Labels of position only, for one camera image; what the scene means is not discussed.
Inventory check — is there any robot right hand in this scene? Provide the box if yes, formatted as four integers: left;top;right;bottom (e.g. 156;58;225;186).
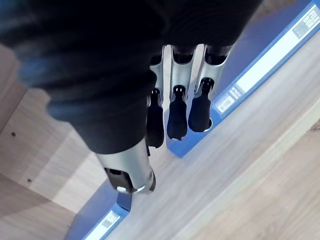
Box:
0;0;262;194

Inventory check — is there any blue file box folder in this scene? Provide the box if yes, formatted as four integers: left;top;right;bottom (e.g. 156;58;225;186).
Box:
165;0;320;159
64;191;134;240

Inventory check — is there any wooden cabinet body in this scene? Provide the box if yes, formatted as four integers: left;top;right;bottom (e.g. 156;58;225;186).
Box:
0;0;320;240

